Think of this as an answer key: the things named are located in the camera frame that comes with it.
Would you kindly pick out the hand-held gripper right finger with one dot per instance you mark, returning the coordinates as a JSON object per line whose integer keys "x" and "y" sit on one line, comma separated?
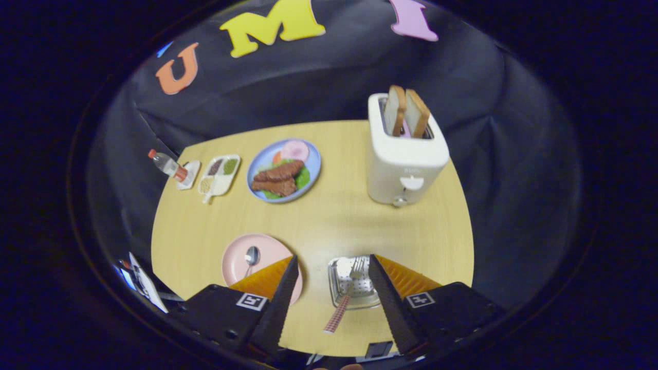
{"x": 396, "y": 313}

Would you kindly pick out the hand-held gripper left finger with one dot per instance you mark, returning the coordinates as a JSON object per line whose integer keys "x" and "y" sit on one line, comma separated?
{"x": 272, "y": 313}

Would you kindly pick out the clear square perforated tray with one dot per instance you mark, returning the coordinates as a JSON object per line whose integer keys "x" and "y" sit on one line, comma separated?
{"x": 339, "y": 288}

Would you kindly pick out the pink plate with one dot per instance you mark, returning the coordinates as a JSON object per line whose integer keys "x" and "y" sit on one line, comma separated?
{"x": 272, "y": 249}

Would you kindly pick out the brown meat slice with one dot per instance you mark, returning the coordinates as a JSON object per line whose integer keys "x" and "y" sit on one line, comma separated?
{"x": 280, "y": 170}
{"x": 275, "y": 187}

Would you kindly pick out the green lettuce leaf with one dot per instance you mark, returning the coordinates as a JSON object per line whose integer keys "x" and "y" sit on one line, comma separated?
{"x": 303, "y": 179}

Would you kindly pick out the white divided dish with beans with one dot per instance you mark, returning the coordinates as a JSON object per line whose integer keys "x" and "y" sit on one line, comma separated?
{"x": 218, "y": 181}

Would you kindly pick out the white toaster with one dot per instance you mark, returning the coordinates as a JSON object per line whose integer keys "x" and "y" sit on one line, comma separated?
{"x": 406, "y": 169}

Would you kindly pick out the orange carrot slice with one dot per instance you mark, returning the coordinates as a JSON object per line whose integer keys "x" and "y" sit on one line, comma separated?
{"x": 276, "y": 157}

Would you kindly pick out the blue plate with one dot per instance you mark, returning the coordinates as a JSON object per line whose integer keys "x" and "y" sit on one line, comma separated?
{"x": 314, "y": 162}

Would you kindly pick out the small white square coaster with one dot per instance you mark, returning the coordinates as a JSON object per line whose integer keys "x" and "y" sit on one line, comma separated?
{"x": 193, "y": 174}

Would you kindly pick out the pink ham slice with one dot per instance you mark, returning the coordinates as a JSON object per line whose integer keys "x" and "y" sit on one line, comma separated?
{"x": 295, "y": 150}

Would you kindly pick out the clear red-capped water bottle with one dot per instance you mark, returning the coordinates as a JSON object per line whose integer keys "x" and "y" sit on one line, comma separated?
{"x": 167, "y": 164}

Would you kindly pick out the toast bread slice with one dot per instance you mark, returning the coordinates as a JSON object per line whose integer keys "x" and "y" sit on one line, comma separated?
{"x": 395, "y": 110}
{"x": 417, "y": 113}

